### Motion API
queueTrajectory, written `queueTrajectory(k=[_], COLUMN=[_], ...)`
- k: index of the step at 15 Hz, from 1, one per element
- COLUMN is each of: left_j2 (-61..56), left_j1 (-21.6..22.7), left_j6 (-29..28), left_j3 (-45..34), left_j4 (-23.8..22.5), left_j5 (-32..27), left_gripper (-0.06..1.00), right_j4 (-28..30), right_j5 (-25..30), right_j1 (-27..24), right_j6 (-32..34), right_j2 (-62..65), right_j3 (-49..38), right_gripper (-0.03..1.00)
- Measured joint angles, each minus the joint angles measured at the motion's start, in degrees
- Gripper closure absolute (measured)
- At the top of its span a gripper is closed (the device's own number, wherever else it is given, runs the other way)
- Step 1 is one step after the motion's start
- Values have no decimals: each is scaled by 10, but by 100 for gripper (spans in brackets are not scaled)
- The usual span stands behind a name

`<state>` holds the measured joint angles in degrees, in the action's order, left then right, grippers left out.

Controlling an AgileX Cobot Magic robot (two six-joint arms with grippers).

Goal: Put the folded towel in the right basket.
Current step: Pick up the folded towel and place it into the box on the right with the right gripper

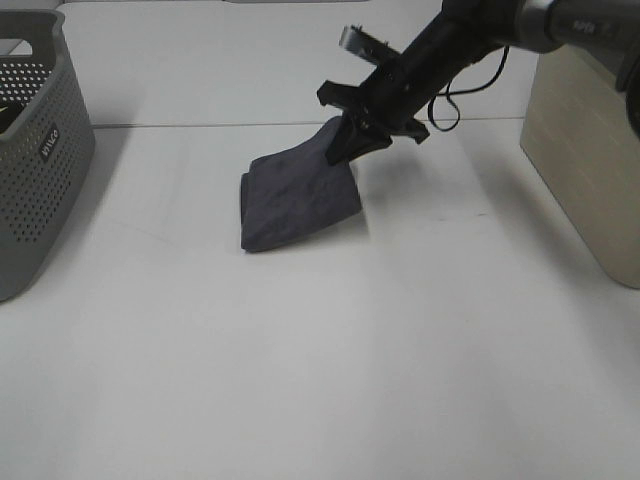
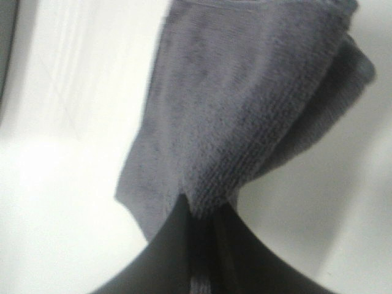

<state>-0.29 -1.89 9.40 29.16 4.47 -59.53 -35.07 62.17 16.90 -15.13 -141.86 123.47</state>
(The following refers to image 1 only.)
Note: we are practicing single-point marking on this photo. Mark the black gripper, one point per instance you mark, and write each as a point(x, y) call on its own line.
point(384, 105)

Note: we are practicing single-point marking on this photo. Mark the beige plastic storage bin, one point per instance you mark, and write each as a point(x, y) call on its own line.
point(577, 136)

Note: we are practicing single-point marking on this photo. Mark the grey perforated plastic basket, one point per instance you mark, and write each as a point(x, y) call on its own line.
point(47, 144)

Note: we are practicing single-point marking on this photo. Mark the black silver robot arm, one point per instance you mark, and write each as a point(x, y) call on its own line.
point(545, 26)

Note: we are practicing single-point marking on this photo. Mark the dark grey towel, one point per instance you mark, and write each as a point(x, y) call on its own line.
point(288, 196)

